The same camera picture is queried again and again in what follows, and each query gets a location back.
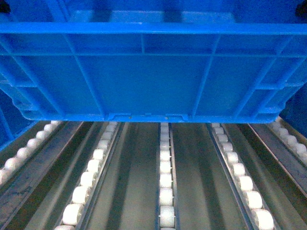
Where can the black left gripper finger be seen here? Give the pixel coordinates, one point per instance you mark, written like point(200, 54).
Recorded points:
point(4, 7)

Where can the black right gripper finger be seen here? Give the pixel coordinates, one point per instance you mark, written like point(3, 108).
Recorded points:
point(301, 9)

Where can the large blue plastic crate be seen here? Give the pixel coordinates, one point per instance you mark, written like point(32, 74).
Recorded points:
point(228, 61)

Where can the blue crate with red parts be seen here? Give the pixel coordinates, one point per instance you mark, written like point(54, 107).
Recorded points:
point(295, 111)

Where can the blue crate on left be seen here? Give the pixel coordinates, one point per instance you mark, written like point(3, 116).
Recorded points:
point(12, 123)

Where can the white roller track far left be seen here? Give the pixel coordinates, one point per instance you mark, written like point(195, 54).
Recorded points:
point(13, 164)

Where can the white roller track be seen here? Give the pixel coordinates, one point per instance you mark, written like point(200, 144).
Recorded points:
point(291, 138)
point(13, 164)
point(79, 208)
point(167, 217)
point(251, 203)

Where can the white roller track far right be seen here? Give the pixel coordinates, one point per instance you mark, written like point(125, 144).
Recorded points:
point(291, 138)

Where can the white roller track centre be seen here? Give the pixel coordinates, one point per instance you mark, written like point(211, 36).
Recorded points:
point(167, 217)

